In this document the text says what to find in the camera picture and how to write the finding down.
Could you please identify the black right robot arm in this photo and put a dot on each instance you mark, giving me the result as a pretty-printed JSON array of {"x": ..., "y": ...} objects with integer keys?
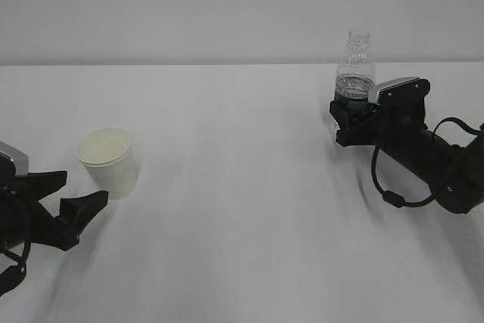
[{"x": 454, "y": 174}]

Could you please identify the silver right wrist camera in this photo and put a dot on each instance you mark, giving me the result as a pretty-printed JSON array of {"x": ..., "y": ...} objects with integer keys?
[{"x": 400, "y": 91}]

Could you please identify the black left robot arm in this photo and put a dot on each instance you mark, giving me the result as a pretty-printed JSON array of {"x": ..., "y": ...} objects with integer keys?
[{"x": 25, "y": 220}]

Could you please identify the clear green-label water bottle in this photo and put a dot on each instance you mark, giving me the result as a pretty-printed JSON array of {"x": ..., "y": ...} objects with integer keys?
[{"x": 356, "y": 73}]

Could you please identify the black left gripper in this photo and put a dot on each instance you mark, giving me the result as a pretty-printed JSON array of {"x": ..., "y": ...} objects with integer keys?
[{"x": 25, "y": 221}]

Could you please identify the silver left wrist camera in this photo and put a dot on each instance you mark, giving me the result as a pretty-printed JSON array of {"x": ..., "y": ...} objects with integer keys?
[{"x": 17, "y": 157}]

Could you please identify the white paper cup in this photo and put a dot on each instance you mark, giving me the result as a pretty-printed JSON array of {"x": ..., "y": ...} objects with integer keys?
[{"x": 108, "y": 156}]

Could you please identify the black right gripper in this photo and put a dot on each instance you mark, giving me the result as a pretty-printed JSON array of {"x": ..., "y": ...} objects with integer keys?
[{"x": 396, "y": 122}]

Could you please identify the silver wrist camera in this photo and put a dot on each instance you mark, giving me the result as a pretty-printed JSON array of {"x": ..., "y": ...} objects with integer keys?
[
  {"x": 400, "y": 91},
  {"x": 17, "y": 157}
]

